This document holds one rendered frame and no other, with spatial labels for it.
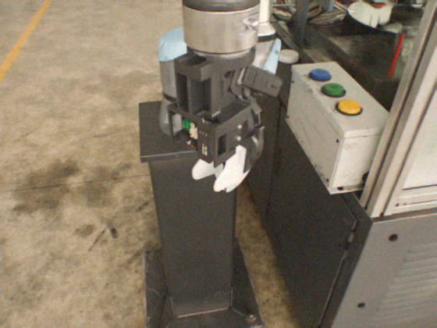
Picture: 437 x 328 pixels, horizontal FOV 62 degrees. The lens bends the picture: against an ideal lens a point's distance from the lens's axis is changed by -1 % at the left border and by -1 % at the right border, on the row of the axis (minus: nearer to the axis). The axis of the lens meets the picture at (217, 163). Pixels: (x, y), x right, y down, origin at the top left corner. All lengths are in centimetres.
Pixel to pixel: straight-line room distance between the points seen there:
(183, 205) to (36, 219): 104
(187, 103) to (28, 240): 147
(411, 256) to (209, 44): 72
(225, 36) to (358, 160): 45
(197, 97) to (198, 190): 57
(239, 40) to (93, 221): 150
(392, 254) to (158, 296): 87
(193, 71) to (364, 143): 43
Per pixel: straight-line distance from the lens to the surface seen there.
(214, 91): 37
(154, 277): 151
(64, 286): 159
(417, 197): 76
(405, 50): 116
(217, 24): 35
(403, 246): 90
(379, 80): 99
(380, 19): 109
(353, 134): 68
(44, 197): 198
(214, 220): 103
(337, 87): 79
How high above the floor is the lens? 125
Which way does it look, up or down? 39 degrees down
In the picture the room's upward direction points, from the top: straight up
